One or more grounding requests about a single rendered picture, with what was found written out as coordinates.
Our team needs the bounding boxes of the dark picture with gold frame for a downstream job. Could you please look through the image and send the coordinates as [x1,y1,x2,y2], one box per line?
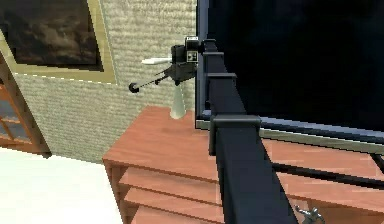
[0,0,118,85]

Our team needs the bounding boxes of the black television set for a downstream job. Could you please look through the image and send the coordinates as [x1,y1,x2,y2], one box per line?
[194,0,384,190]

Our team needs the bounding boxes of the brown wooden glass cupboard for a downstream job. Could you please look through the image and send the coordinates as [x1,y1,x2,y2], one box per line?
[0,53,53,159]

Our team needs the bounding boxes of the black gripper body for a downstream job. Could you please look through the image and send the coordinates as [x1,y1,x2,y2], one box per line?
[166,44,199,86]

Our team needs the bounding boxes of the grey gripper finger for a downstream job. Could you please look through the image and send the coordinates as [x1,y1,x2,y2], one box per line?
[128,70,172,94]

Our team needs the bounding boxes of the small silver figurine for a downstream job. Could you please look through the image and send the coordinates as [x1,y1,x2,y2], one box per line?
[294,204,326,224]

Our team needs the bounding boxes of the brown wooden chest of drawers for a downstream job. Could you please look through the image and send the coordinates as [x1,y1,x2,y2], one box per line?
[101,105,384,224]

